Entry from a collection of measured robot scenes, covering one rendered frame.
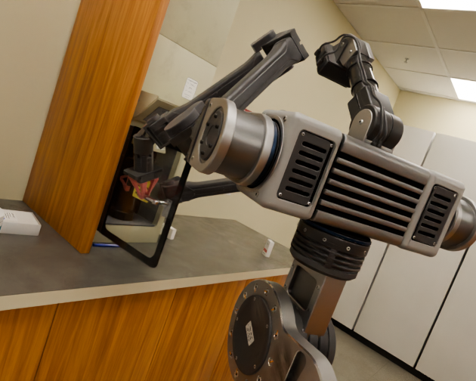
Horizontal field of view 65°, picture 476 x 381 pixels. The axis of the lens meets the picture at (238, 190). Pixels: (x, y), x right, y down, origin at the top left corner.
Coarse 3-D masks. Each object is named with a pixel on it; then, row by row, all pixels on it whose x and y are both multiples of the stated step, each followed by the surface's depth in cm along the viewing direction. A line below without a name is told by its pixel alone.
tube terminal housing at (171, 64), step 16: (160, 48) 130; (176, 48) 134; (160, 64) 132; (176, 64) 137; (192, 64) 142; (208, 64) 148; (144, 80) 129; (160, 80) 134; (176, 80) 139; (208, 80) 151; (160, 96) 136; (176, 96) 142; (96, 240) 137
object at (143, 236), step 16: (128, 144) 129; (128, 160) 129; (160, 160) 121; (176, 160) 117; (160, 176) 120; (176, 176) 117; (128, 192) 127; (160, 192) 120; (176, 192) 116; (112, 208) 131; (128, 208) 127; (144, 208) 123; (160, 208) 119; (176, 208) 116; (112, 224) 130; (128, 224) 126; (144, 224) 122; (160, 224) 119; (112, 240) 130; (128, 240) 125; (144, 240) 122; (160, 240) 118; (144, 256) 121
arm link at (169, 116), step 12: (264, 36) 95; (252, 48) 98; (252, 60) 97; (240, 72) 99; (216, 84) 101; (228, 84) 100; (204, 96) 101; (216, 96) 101; (180, 108) 104; (168, 120) 104; (156, 132) 106
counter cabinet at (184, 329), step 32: (192, 288) 145; (224, 288) 162; (0, 320) 92; (32, 320) 98; (64, 320) 106; (96, 320) 114; (128, 320) 125; (160, 320) 137; (192, 320) 152; (224, 320) 171; (0, 352) 95; (32, 352) 102; (64, 352) 110; (96, 352) 119; (128, 352) 130; (160, 352) 144; (192, 352) 161; (224, 352) 182
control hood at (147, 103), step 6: (144, 96) 126; (150, 96) 124; (156, 96) 122; (138, 102) 128; (144, 102) 126; (150, 102) 124; (156, 102) 124; (162, 102) 125; (168, 102) 126; (174, 102) 128; (138, 108) 127; (144, 108) 125; (150, 108) 126; (168, 108) 129; (138, 114) 127; (144, 114) 128
